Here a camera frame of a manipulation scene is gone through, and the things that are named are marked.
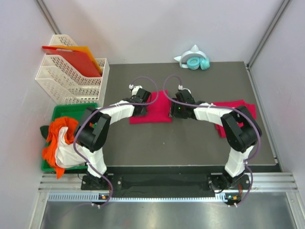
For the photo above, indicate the red orange folder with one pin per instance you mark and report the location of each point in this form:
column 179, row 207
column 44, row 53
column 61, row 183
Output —
column 79, row 60

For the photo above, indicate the pink t shirt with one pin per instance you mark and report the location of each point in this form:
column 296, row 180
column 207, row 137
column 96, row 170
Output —
column 234, row 104
column 157, row 112

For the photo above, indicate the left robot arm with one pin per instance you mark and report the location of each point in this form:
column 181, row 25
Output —
column 91, row 133

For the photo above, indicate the dark green cloth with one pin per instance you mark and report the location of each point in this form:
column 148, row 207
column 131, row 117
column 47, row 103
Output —
column 44, row 131

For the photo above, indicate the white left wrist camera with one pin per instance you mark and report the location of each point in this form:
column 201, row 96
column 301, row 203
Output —
column 134, row 88

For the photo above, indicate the white t shirt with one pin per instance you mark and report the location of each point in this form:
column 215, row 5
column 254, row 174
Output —
column 65, row 155

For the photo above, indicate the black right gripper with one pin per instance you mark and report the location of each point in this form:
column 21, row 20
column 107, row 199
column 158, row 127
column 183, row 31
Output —
column 174, row 112

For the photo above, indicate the orange t shirt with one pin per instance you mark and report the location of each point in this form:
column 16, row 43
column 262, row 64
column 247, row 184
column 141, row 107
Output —
column 48, row 153

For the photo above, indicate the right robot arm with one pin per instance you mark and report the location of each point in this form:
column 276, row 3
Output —
column 241, row 130

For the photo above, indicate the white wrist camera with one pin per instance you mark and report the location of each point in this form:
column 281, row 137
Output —
column 181, row 88
column 134, row 88

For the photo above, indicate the folded pink t shirt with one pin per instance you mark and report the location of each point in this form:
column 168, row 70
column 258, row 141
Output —
column 234, row 104

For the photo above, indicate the teal cat ear headphones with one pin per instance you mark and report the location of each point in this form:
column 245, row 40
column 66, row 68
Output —
column 193, row 59

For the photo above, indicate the green plastic bin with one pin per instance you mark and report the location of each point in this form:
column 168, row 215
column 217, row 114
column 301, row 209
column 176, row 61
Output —
column 74, row 111

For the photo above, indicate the grey cable duct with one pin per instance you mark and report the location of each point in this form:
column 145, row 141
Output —
column 99, row 197

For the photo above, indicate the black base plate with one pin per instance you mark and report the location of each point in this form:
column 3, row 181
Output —
column 171, row 185

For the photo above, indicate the white file organizer rack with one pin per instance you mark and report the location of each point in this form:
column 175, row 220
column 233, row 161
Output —
column 65, row 85

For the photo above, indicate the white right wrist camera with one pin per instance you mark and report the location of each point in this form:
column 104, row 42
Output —
column 181, row 88

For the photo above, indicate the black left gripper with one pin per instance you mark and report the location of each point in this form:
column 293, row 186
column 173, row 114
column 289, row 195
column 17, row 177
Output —
column 144, row 112

